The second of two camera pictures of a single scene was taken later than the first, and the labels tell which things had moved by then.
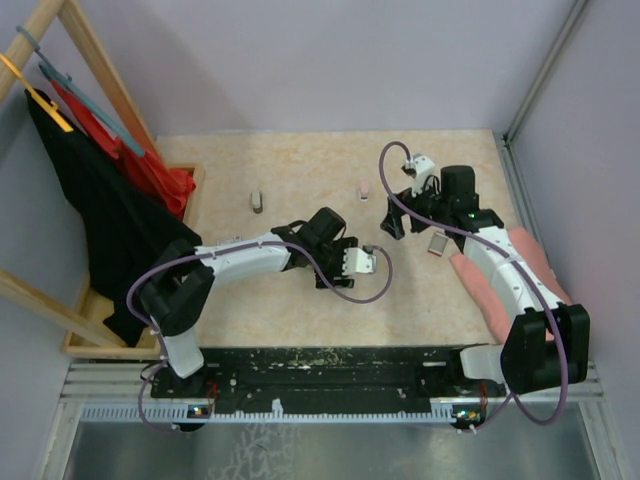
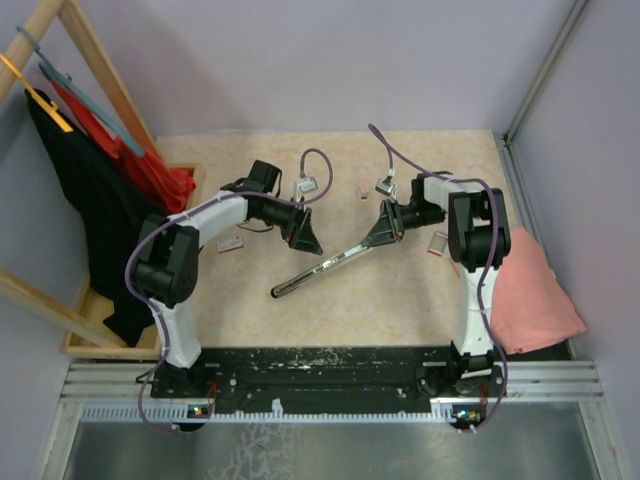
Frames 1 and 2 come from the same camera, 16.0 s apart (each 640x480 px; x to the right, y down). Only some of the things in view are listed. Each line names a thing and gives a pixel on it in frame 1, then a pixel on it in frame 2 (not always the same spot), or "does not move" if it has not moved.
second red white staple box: (438, 244) does not move
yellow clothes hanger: (51, 107) does not move
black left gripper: (340, 245) to (298, 230)
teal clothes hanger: (66, 81) does not move
